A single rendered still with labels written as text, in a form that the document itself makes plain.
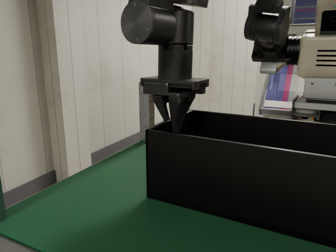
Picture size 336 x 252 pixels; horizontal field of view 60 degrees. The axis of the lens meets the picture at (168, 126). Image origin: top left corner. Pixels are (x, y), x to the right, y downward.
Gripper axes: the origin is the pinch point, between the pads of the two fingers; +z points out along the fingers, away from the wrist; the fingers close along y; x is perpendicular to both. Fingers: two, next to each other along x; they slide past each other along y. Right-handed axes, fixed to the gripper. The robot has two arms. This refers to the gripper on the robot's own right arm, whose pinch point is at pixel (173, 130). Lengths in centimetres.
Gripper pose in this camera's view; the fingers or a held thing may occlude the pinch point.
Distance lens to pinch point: 51.3
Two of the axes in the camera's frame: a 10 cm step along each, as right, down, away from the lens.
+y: 8.8, 1.3, -4.5
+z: -0.2, 9.7, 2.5
